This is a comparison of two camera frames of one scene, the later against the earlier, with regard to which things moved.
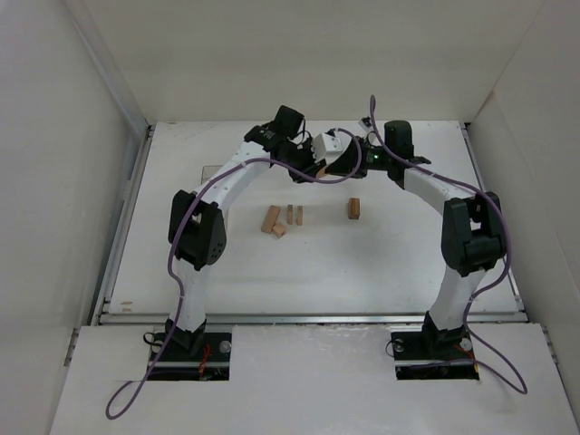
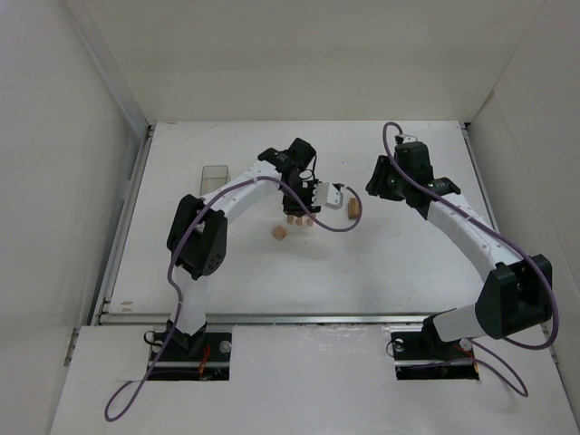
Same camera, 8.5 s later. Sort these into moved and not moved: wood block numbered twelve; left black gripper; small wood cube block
Moved: left black gripper
Not moved: wood block numbered twelve; small wood cube block
